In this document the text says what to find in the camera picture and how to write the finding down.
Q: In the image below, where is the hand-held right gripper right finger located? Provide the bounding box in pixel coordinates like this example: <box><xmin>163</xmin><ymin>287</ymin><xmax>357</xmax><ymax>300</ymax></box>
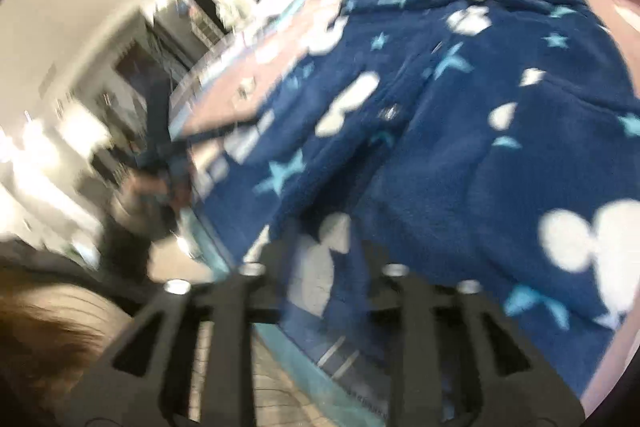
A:
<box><xmin>360</xmin><ymin>242</ymin><xmax>586</xmax><ymax>427</ymax></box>

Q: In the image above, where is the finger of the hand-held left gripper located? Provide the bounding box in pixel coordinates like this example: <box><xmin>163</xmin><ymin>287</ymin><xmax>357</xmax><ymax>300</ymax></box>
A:
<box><xmin>142</xmin><ymin>74</ymin><xmax>173</xmax><ymax>168</ymax></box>
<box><xmin>170</xmin><ymin>114</ymin><xmax>263</xmax><ymax>152</ymax></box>

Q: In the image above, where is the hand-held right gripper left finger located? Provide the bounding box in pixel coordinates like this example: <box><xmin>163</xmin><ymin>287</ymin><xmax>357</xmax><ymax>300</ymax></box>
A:
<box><xmin>55</xmin><ymin>227</ymin><xmax>301</xmax><ymax>427</ymax></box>

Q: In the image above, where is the navy fleece garment white print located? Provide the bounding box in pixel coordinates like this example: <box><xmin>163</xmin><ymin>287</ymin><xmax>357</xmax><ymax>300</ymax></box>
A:
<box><xmin>197</xmin><ymin>0</ymin><xmax>640</xmax><ymax>400</ymax></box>

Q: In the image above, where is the person's brown hair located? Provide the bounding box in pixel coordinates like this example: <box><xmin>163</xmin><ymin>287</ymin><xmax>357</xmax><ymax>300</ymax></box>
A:
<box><xmin>0</xmin><ymin>267</ymin><xmax>133</xmax><ymax>415</ymax></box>

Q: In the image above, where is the pink polka dot bedspread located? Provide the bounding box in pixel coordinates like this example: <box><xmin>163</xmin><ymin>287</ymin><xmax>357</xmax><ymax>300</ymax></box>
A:
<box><xmin>170</xmin><ymin>0</ymin><xmax>640</xmax><ymax>413</ymax></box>

